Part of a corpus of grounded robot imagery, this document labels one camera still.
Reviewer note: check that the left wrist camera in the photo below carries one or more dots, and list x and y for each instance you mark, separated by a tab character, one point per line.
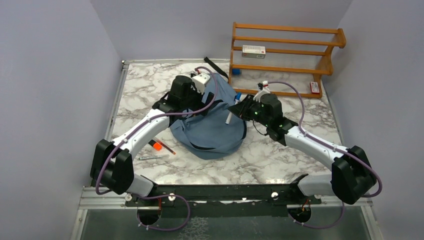
200	82

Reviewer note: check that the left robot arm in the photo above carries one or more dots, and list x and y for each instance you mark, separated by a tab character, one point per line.
112	166

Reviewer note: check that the red pen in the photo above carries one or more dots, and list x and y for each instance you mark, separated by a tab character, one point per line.
165	146

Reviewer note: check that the blue student backpack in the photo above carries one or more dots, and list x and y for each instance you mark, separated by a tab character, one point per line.
217	134

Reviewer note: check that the wooden shelf rack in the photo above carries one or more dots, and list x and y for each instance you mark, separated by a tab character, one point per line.
297	55

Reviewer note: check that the small blue object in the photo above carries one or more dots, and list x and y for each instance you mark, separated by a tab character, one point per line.
236	71

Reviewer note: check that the white box on shelf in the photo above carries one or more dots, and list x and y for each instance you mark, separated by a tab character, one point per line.
253	51

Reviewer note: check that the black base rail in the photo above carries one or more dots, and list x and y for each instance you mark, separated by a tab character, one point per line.
172	201

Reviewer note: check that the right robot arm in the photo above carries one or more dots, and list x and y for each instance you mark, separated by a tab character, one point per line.
351	174

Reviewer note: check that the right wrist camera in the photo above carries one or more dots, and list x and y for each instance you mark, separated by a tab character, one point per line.
263	89

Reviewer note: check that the small red white box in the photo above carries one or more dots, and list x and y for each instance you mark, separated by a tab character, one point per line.
314	87

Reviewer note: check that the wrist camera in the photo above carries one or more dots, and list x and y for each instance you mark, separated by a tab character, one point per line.
200	82
263	89

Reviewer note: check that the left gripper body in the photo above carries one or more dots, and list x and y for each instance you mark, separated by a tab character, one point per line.
194	101

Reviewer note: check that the orange black highlighter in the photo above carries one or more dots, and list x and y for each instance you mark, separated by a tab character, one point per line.
154	144

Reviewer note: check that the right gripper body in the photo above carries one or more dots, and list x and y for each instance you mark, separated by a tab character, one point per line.
251	110

